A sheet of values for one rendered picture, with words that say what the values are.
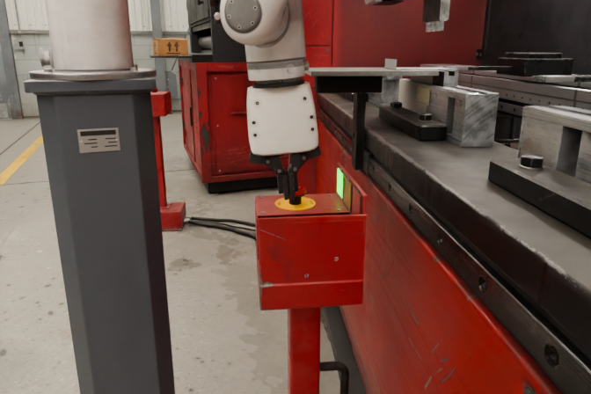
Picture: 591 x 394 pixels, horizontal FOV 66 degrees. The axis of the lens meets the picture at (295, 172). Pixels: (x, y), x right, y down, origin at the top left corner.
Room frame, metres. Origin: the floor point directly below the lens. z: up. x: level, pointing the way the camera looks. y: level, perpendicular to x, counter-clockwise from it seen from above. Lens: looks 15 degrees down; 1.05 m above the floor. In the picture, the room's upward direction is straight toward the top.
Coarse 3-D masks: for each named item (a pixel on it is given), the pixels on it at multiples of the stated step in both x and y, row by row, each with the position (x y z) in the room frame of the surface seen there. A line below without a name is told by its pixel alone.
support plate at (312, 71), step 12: (312, 72) 0.94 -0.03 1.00; (324, 72) 0.94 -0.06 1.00; (336, 72) 0.94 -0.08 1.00; (348, 72) 0.94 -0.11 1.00; (360, 72) 0.94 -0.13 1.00; (372, 72) 0.95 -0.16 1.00; (384, 72) 0.95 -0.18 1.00; (396, 72) 0.95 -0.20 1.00; (408, 72) 0.95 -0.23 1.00; (420, 72) 0.96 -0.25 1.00; (432, 72) 0.96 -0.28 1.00
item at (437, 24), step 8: (424, 0) 1.10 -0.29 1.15; (432, 0) 1.05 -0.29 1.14; (440, 0) 1.00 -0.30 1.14; (448, 0) 1.00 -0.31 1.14; (424, 8) 1.09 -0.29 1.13; (432, 8) 1.04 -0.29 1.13; (440, 8) 1.00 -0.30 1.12; (448, 8) 1.00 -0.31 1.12; (424, 16) 1.09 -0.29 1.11; (432, 16) 1.04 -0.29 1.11; (440, 16) 1.00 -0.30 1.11; (448, 16) 1.00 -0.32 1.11; (432, 24) 1.06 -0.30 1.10; (440, 24) 1.02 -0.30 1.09
